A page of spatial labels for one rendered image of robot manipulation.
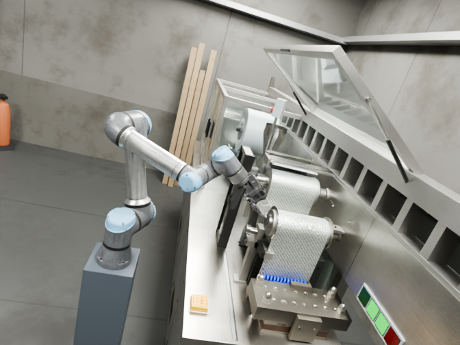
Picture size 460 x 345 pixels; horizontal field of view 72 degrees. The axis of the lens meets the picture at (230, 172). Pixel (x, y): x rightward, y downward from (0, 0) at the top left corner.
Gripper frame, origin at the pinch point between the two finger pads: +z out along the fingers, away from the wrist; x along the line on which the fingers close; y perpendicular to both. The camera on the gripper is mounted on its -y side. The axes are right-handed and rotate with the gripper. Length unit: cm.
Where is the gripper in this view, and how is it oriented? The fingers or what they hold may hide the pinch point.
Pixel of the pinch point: (262, 215)
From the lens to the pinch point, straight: 136.8
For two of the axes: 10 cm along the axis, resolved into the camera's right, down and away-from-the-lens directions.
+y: 8.2, -5.6, -1.5
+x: -0.9, -3.7, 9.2
